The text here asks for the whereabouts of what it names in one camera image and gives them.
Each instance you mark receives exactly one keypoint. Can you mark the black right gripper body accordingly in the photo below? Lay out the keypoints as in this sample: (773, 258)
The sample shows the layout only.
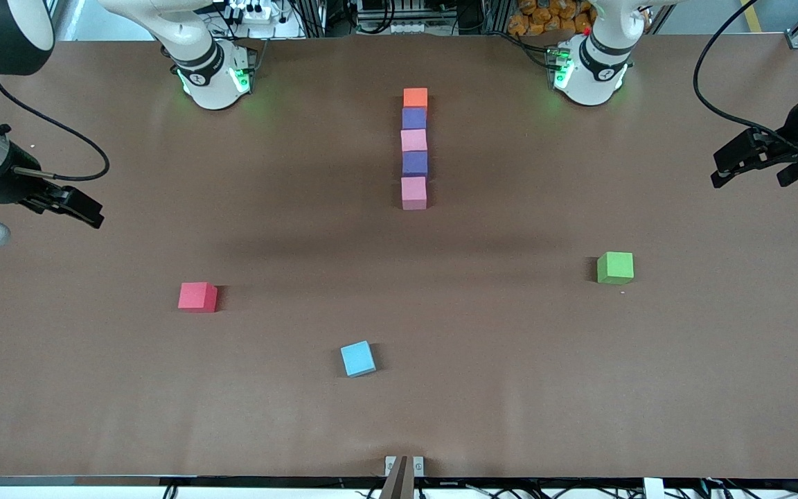
(5, 186)

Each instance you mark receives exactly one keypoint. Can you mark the purple foam block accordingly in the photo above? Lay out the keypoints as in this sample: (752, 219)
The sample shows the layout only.
(414, 118)
(415, 163)

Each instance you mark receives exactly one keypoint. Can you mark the pink foam block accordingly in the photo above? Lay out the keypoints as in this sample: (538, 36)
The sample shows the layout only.
(414, 140)
(414, 192)

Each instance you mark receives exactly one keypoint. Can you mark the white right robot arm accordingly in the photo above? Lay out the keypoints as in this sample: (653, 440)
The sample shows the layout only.
(208, 76)

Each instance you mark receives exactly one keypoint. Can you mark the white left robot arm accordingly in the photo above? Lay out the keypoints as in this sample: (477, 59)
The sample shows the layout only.
(593, 69)

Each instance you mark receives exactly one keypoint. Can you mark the red foam block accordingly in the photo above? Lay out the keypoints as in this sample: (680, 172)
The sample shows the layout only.
(198, 296)

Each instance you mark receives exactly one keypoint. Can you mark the green foam block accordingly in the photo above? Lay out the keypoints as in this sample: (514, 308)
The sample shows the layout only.
(615, 267)

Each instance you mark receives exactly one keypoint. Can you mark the orange snack bag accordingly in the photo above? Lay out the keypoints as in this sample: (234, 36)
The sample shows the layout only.
(544, 17)

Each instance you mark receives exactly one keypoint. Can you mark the white power strip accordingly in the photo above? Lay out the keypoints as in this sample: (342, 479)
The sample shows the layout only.
(250, 12)

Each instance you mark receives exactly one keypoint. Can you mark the blue foam block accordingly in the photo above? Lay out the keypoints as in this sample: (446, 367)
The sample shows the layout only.
(358, 358)

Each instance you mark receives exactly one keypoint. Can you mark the orange foam block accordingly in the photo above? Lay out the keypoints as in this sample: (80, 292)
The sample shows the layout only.
(415, 98)

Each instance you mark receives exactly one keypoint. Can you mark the grey equipment rack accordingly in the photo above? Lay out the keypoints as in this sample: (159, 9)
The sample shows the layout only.
(392, 28)

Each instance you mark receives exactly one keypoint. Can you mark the silver metal bracket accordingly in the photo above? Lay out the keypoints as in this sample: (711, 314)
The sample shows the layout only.
(390, 466)

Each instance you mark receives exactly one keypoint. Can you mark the brown post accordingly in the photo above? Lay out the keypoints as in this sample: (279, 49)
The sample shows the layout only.
(399, 485)

